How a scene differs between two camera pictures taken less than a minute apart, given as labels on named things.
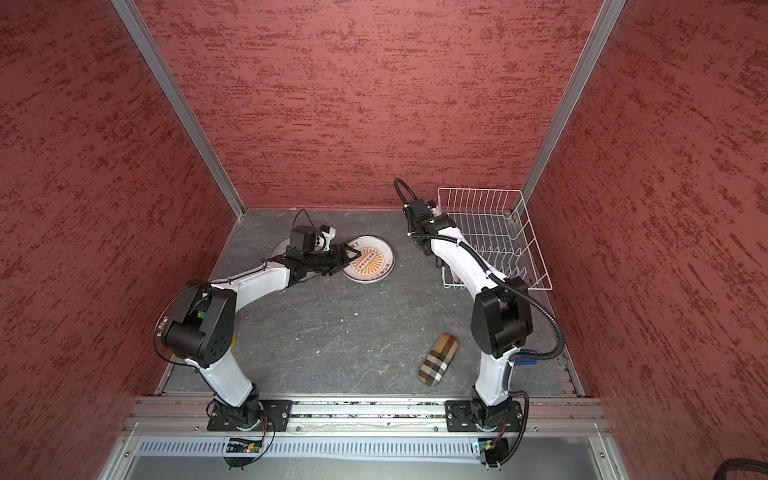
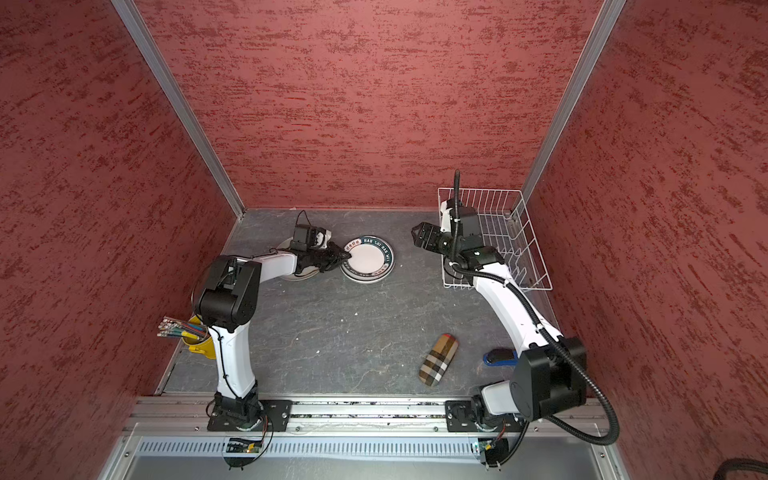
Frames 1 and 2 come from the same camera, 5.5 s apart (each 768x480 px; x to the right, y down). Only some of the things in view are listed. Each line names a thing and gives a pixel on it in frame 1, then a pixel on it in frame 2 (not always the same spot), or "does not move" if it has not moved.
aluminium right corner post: x=607 y=16 does not move
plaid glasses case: x=438 y=360 does not move
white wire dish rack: x=495 y=225 does not move
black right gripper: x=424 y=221 -> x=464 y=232
